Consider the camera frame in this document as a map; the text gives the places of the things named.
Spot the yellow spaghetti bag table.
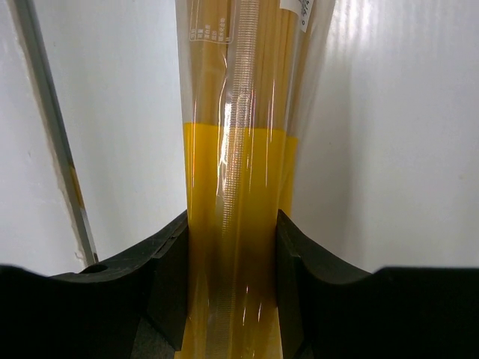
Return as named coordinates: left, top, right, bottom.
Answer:
left=176, top=1, right=335, bottom=358

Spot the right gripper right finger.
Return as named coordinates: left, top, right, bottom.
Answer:
left=275, top=213, right=478, bottom=358

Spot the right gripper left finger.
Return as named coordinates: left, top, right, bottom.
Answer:
left=1, top=214, right=188, bottom=358

